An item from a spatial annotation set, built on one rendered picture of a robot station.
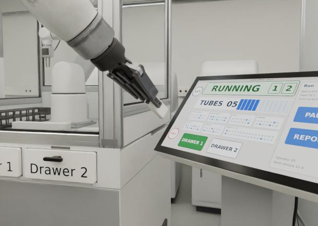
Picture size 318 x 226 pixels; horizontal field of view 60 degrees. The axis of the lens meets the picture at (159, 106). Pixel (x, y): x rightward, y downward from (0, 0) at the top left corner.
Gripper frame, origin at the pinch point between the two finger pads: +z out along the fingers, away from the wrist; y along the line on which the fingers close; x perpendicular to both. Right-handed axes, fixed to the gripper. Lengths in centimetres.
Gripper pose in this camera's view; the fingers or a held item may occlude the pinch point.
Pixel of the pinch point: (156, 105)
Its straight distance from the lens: 69.8
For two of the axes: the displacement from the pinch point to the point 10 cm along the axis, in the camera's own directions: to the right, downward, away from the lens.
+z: 5.8, 6.2, 5.3
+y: -6.4, -0.5, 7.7
